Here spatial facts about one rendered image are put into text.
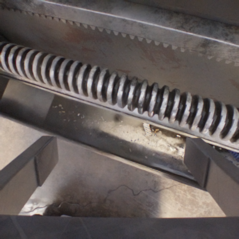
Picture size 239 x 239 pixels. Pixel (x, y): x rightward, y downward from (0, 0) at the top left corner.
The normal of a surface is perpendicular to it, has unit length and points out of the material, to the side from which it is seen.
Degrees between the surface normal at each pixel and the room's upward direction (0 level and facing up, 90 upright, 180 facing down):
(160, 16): 0
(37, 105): 0
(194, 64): 90
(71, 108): 0
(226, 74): 90
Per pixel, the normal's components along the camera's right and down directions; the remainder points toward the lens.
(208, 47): -0.33, 0.94
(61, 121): -0.11, -0.15
